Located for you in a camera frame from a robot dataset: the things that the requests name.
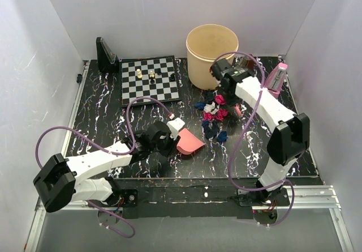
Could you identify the black paper scrap centre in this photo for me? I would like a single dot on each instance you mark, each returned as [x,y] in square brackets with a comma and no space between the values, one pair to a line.
[209,97]

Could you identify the white chess piece left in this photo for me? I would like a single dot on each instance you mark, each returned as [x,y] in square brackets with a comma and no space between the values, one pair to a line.
[139,74]

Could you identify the magenta paper by bucket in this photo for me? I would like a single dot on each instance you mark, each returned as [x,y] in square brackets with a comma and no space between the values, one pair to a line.
[221,114]

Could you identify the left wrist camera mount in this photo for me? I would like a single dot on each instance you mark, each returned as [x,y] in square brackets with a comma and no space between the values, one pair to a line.
[175,124]

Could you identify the brown metronome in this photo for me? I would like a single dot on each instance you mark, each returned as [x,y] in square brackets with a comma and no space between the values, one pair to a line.
[244,61]

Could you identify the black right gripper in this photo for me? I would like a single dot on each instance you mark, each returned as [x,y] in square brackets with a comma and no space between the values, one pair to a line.
[232,101]

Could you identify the blue paper scrap front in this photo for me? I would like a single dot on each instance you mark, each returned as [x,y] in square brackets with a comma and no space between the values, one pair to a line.
[222,137]

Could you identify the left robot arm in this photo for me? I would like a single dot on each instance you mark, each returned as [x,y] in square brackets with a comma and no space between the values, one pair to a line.
[66,179]

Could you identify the magenta paper scrap right edge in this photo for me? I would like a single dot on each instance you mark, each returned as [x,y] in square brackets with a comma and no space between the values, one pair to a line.
[219,99]

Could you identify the pink metronome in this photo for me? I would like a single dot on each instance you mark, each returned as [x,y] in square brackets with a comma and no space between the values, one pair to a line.
[275,79]

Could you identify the white twisted paper scrap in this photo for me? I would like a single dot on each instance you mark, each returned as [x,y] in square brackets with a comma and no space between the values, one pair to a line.
[212,108]

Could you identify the dark blue paper scrap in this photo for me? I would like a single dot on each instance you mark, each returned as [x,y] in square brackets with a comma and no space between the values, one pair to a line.
[200,105]

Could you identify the beige plastic bucket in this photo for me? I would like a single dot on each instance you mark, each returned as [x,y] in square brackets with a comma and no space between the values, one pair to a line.
[204,44]

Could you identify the pink plastic dustpan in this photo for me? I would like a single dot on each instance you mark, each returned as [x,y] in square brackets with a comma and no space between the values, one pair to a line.
[188,143]

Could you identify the black metronome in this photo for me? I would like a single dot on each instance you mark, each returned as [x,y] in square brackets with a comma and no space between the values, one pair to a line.
[108,62]

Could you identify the black white chessboard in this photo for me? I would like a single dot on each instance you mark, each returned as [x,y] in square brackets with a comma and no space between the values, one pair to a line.
[162,90]

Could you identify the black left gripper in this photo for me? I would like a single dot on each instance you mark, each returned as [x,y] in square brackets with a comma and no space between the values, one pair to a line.
[172,146]

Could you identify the pink hand brush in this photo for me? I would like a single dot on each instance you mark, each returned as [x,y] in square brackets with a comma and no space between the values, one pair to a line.
[237,111]

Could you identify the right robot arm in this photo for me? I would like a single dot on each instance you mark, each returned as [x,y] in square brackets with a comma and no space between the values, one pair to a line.
[290,131]

